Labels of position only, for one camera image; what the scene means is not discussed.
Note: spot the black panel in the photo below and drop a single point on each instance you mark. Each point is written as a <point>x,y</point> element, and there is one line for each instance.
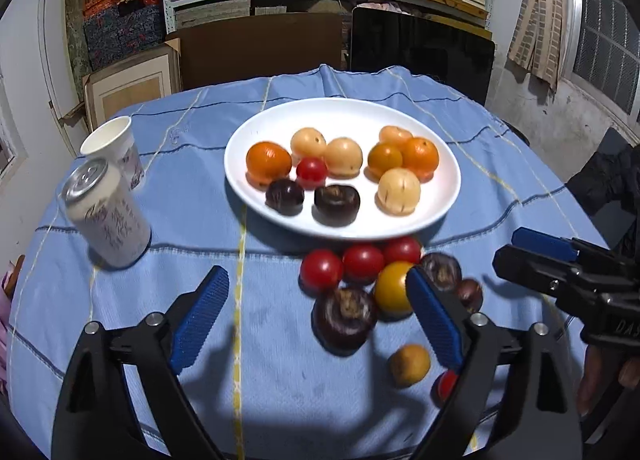
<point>420,50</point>

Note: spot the beige checked curtain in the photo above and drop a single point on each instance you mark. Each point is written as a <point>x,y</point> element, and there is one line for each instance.
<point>540,15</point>

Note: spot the pale streaked round fruit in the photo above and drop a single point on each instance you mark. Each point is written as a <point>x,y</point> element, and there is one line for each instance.
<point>398,190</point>

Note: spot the small orange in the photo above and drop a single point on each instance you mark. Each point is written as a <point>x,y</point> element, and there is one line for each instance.
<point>421,156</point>

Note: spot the white paper cup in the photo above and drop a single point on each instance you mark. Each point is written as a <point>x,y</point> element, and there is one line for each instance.
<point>112,138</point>

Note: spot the red cherry tomato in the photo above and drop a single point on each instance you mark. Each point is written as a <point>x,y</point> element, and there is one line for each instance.
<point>311,173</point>
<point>444,385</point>
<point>401,250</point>
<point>321,270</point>
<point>363,262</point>

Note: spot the black jacket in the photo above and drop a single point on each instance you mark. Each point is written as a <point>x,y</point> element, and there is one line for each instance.
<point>605,180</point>

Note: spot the brown board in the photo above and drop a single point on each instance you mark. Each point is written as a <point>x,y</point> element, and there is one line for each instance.
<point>260,50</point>

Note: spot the stack of patterned fabric boxes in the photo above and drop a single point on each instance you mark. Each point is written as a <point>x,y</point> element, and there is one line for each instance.
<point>122,30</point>

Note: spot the white oval plate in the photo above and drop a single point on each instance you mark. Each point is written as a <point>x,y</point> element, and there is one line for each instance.
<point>345,115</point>

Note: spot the person's right hand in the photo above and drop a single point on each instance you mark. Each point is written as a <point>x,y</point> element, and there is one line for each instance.
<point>595,380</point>

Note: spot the large orange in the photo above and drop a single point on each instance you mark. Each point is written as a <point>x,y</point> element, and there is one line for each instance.
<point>268,163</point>

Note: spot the dark purple plum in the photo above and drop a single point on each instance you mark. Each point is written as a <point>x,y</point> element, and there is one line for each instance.
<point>284,196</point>

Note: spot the barred window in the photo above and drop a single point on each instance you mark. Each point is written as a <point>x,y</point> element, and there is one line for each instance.
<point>607,40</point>

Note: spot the pink cloth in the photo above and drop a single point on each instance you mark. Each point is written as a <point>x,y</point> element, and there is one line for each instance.
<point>6,330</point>

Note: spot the blue striped tablecloth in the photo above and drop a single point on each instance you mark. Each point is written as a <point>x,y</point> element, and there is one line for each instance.
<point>200,220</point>

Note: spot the peach-coloured round fruit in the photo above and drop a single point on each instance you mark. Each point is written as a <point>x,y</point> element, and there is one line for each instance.
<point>395,133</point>

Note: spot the yellow-orange round fruit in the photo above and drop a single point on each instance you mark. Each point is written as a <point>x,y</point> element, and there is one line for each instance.
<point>384,160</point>
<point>392,288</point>

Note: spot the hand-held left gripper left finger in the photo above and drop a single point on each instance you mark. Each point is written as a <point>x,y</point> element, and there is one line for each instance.
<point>200,320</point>

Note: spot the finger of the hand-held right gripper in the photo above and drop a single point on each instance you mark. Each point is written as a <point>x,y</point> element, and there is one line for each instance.
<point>530,265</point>
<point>542,242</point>

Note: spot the small yellowish fruit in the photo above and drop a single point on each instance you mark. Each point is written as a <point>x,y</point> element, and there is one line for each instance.
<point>410,365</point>

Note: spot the white door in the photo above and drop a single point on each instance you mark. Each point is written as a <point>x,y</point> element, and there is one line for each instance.
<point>60,65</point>

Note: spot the framed picture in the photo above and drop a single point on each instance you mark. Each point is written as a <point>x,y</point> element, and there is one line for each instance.
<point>132,90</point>

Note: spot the large dark water chestnut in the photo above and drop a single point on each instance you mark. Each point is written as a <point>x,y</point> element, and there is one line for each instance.
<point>345,320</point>

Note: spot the white drink can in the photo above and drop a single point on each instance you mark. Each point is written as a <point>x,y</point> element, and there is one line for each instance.
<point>107,220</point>

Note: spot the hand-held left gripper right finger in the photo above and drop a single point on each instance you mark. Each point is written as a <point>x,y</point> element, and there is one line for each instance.
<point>435,320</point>

